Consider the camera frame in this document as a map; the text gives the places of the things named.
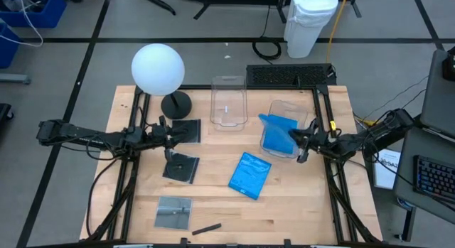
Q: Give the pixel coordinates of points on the clear jewel case black tray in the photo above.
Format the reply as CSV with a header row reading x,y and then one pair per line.
x,y
181,168
192,138

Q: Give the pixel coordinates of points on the black floor object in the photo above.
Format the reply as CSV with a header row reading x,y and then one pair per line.
x,y
5,111

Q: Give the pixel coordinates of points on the white trash bin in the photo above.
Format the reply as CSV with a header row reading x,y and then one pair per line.
x,y
309,24

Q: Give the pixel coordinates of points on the black desk device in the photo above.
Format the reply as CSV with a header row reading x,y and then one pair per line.
x,y
449,67

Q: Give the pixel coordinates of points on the black plastic strip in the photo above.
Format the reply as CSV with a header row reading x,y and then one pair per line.
x,y
206,229

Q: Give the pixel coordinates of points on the white globe lamp black base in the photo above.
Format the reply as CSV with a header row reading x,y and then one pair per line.
x,y
158,68

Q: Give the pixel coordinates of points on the black keyboard at top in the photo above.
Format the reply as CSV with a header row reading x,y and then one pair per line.
x,y
288,75

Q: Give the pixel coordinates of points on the black aluminium table frame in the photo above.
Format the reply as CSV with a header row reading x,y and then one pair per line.
x,y
324,106

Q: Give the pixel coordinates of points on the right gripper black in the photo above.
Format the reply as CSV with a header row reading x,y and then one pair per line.
x,y
321,141

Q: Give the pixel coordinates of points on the large blue storage crate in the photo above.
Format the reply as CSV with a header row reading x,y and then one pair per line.
x,y
49,17

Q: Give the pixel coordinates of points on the yellow plug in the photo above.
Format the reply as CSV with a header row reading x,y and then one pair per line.
x,y
366,122

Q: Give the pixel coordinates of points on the black backlit keyboard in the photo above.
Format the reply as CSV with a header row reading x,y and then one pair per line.
x,y
433,178

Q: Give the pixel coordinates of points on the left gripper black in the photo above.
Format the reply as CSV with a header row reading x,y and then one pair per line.
x,y
156,136

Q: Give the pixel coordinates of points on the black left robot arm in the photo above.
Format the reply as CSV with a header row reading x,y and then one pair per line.
x,y
89,138

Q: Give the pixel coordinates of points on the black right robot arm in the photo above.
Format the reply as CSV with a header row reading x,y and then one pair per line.
x,y
377,134

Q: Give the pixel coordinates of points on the blue plastic disc case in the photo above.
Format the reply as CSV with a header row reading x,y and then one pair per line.
x,y
279,139
282,121
250,175

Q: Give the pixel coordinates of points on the grey desk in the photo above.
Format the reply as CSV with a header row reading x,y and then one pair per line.
x,y
409,145

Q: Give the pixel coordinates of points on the clear plastic storage bin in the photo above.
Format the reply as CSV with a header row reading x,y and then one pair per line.
x,y
288,107
227,98

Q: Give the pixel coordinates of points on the clear reflective jewel case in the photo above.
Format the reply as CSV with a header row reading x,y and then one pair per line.
x,y
173,212

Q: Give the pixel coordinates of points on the white paper booklet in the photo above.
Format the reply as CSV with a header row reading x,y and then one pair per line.
x,y
385,173

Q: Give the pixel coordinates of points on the yellow gripper tag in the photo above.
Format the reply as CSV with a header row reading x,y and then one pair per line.
x,y
332,125

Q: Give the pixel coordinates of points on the grey floor bar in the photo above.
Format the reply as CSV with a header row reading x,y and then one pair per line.
x,y
14,79

